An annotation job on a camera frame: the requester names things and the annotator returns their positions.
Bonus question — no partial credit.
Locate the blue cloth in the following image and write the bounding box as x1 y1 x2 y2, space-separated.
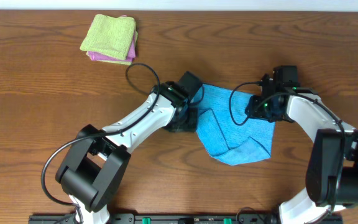
194 84 275 166

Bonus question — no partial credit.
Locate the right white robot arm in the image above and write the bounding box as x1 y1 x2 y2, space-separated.
245 65 358 223

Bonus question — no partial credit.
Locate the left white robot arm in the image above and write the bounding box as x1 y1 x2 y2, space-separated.
55 72 202 223

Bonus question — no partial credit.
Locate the light green bottom cloth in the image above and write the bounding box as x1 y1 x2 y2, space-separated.
86 31 138 65

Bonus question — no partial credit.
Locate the pink folded cloth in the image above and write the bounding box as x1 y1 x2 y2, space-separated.
86 15 137 62

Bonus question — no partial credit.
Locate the green folded cloth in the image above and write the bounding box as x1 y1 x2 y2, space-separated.
80 14 137 61

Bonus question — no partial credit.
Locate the right black cable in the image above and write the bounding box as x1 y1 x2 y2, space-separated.
228 80 347 224

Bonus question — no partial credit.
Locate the black cable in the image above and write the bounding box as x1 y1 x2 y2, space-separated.
228 80 347 224
40 63 205 224

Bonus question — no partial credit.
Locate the left black cable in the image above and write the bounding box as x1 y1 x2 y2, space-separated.
40 63 205 224

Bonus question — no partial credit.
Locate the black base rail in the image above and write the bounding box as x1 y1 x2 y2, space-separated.
28 211 343 224

